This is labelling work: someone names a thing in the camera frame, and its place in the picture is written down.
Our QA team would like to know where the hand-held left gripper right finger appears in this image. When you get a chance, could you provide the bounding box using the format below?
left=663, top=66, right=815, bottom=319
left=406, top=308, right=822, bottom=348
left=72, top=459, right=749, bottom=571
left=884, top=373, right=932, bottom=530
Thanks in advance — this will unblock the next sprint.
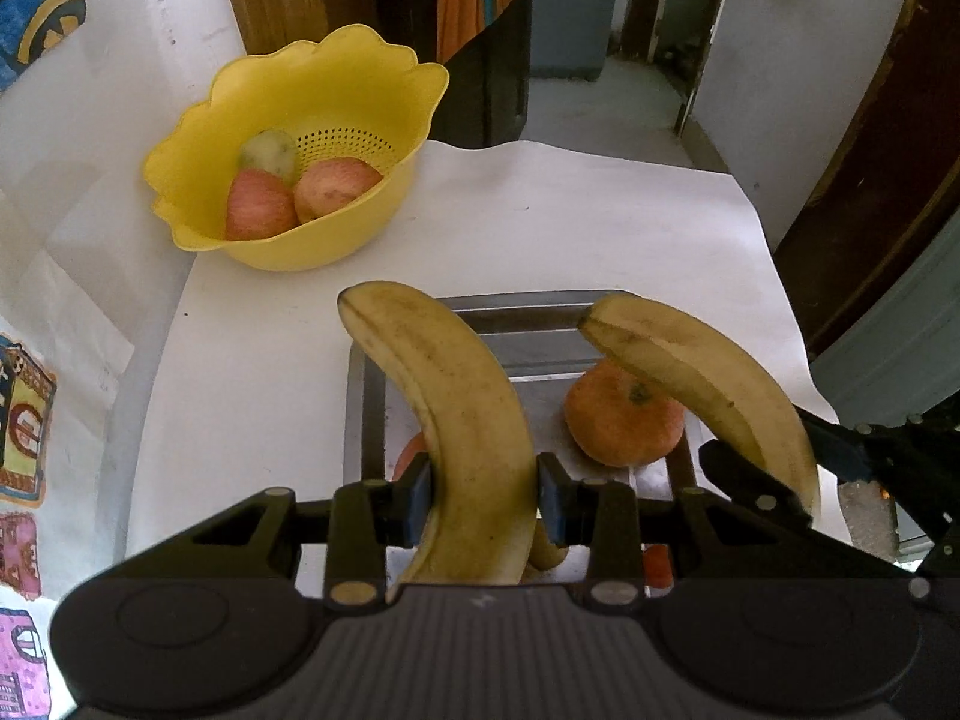
left=536, top=452, right=848, bottom=608

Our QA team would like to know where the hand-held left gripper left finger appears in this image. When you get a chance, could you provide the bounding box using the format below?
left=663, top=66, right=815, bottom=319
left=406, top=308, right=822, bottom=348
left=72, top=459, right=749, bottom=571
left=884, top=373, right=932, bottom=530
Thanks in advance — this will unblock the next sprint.
left=124, top=457, right=437, bottom=610

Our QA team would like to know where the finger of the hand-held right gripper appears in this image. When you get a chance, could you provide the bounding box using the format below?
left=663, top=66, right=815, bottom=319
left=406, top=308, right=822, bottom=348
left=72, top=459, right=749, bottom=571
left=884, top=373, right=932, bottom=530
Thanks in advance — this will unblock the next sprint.
left=697, top=438, right=817, bottom=533
left=793, top=405, right=895, bottom=485

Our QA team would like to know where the red cherry tomato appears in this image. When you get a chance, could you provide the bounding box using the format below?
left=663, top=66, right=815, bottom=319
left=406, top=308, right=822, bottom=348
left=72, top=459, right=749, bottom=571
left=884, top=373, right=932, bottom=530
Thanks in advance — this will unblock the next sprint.
left=393, top=431, right=433, bottom=483
left=642, top=543, right=675, bottom=590

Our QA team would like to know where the small beige longan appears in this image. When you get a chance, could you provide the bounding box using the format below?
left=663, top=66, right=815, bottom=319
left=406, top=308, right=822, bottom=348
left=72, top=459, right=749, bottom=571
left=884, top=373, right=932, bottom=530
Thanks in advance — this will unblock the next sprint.
left=528, top=521, right=572, bottom=572

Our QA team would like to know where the yellow banana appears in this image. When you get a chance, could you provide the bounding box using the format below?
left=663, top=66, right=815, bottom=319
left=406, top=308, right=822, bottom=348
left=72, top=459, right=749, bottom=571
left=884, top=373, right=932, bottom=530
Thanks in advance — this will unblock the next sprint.
left=337, top=281, right=540, bottom=587
left=577, top=292, right=823, bottom=533

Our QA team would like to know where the metal baking tray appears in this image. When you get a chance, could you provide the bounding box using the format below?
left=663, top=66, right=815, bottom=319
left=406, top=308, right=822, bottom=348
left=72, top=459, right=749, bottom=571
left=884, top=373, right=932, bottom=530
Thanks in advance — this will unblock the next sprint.
left=341, top=289, right=710, bottom=590

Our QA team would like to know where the small orange-red apple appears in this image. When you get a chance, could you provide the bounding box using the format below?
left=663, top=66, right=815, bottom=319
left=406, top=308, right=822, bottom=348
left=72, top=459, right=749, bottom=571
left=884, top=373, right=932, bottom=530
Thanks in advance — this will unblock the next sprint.
left=293, top=157, right=384, bottom=225

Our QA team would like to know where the large red apple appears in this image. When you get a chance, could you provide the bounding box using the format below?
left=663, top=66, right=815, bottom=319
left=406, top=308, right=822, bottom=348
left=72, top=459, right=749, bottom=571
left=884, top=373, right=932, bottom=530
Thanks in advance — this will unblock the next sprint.
left=225, top=168, right=300, bottom=242

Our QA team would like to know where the plain brown kiwi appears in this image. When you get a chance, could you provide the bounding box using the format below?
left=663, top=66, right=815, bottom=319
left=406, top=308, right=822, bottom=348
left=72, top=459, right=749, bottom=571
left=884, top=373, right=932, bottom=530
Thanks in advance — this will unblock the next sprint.
left=238, top=130, right=299, bottom=188

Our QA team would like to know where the yellow scalloped strainer bowl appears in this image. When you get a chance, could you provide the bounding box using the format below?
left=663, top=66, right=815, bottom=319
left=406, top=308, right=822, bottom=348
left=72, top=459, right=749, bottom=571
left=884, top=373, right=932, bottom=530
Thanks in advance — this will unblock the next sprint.
left=142, top=24, right=451, bottom=273

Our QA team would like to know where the orange tangerine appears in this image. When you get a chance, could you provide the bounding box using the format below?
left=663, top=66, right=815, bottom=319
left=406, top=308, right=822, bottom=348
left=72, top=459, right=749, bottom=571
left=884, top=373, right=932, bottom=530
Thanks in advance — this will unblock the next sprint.
left=564, top=358, right=686, bottom=468

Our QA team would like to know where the house drawings paper sheet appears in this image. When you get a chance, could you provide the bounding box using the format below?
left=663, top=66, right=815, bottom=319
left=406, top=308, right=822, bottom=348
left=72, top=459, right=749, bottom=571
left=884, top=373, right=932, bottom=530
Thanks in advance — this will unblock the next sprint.
left=0, top=165, right=140, bottom=720

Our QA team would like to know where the dark door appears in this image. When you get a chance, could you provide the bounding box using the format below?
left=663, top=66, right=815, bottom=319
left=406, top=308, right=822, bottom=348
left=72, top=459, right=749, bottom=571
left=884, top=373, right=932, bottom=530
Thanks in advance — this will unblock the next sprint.
left=373, top=0, right=535, bottom=148

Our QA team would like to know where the grey appliance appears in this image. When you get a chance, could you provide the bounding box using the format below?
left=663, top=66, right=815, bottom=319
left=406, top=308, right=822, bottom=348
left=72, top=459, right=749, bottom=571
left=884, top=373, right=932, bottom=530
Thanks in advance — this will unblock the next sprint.
left=528, top=0, right=621, bottom=84

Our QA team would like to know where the dark wooden door frame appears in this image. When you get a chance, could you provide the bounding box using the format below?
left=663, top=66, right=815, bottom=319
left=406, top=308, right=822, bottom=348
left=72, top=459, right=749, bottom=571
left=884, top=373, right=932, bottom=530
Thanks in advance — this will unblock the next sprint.
left=772, top=0, right=960, bottom=359

